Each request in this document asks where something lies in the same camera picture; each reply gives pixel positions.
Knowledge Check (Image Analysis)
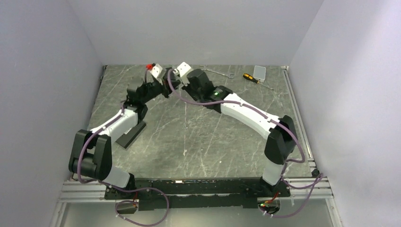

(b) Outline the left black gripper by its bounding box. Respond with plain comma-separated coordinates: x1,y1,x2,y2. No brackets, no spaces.
141,75,181,104

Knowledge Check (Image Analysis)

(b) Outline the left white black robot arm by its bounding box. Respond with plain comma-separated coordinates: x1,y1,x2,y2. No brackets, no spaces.
68,67,173,199

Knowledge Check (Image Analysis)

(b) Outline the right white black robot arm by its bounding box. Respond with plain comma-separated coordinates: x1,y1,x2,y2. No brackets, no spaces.
179,68,297,196

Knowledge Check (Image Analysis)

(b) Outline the silver wrench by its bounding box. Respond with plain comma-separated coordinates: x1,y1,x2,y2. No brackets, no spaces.
200,65,235,79

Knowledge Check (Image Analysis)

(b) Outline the yellow black screwdriver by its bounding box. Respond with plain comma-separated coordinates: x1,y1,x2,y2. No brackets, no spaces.
243,73,273,90

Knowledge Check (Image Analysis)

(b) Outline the clear plastic box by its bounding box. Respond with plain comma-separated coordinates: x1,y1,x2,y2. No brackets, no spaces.
253,66,267,82

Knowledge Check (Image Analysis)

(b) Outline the black box with label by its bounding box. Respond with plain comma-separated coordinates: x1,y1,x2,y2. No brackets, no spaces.
116,121,147,149

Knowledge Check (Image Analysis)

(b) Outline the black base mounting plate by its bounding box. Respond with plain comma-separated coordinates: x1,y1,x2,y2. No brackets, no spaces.
105,177,290,211

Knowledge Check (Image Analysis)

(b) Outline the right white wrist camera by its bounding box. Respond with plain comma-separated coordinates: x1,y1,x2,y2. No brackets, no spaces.
173,62,193,85

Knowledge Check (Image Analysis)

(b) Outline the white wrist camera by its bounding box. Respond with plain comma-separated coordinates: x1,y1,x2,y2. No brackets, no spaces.
146,63,166,84
173,62,193,85

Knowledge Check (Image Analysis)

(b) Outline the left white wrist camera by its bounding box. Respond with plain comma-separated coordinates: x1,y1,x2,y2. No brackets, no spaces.
146,63,166,84

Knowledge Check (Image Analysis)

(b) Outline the aluminium frame rail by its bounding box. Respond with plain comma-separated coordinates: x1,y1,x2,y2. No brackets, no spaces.
59,178,334,203

